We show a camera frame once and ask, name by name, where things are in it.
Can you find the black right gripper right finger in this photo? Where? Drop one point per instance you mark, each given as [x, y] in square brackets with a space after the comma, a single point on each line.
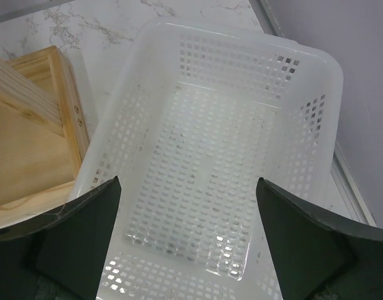
[318, 254]

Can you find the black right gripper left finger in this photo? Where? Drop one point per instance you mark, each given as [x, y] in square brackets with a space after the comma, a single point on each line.
[60, 254]

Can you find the wooden clothes rack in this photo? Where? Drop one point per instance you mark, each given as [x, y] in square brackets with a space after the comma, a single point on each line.
[43, 134]

